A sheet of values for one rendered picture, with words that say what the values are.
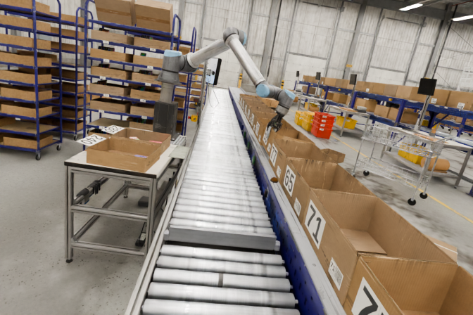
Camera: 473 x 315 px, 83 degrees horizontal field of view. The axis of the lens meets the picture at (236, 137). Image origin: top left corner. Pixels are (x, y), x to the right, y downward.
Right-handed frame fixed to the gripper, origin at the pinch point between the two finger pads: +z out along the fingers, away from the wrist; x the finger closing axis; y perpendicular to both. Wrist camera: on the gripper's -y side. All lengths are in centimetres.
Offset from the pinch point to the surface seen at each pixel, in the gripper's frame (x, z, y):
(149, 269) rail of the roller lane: -49, 41, 114
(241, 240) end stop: -16, 32, 93
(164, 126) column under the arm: -79, 37, -47
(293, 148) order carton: 14.2, -2.1, 19.8
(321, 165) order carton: 18, -6, 59
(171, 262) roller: -43, 39, 110
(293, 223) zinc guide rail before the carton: -1, 13, 98
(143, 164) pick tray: -74, 41, 35
